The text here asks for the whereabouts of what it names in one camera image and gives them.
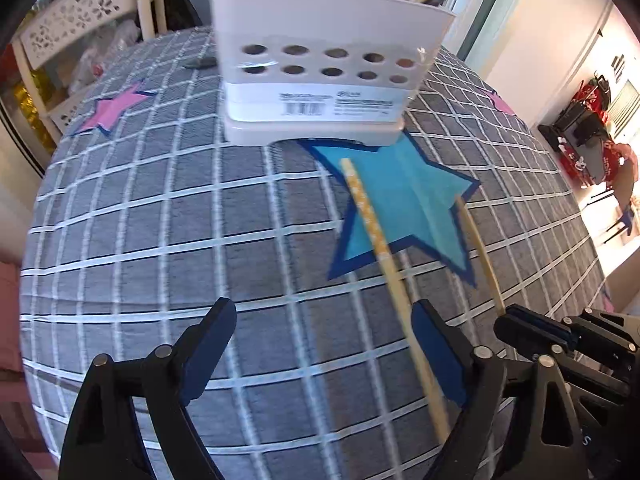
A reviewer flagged grey checked tablecloth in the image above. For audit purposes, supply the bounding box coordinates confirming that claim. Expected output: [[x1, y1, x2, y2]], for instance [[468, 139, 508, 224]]
[[21, 28, 608, 479]]

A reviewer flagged patterned yellow chopstick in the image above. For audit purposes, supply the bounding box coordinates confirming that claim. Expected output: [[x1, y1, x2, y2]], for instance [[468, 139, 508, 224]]
[[340, 158, 450, 444]]

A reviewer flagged beige perforated storage rack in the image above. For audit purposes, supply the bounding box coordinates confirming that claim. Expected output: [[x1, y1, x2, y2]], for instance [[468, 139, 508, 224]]
[[12, 0, 167, 142]]

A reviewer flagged white plastic utensil caddy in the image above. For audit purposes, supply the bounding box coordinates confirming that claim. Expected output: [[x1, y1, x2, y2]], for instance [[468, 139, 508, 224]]
[[209, 0, 454, 148]]

